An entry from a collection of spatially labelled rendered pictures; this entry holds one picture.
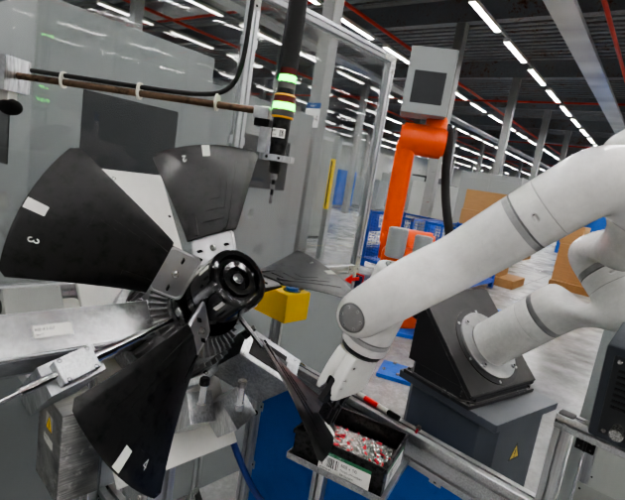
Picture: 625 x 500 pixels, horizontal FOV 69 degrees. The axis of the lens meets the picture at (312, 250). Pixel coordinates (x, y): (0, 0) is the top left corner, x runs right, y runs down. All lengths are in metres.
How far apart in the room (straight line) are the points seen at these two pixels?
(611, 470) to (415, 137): 3.28
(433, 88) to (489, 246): 4.13
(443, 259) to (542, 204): 0.15
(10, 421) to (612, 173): 1.58
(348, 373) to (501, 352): 0.56
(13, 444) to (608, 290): 1.63
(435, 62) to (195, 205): 4.03
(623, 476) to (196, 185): 2.25
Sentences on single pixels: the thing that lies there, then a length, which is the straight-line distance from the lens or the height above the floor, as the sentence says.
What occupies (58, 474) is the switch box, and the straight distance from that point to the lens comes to 1.25.
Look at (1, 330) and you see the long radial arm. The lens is 0.85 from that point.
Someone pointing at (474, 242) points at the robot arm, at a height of 1.37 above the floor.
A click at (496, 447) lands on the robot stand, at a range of 1.28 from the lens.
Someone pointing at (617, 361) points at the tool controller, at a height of 1.20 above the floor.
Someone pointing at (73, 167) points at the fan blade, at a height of 1.38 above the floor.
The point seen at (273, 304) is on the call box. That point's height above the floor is 1.03.
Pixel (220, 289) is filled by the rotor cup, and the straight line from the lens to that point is 0.81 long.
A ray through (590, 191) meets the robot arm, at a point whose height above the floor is 1.46.
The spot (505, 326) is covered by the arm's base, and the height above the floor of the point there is 1.13.
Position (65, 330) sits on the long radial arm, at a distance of 0.87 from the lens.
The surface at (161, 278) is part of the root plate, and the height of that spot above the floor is 1.20.
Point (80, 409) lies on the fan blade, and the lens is 0.67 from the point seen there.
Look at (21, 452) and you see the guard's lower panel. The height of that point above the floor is 0.48.
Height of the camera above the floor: 1.43
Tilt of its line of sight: 9 degrees down
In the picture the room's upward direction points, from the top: 9 degrees clockwise
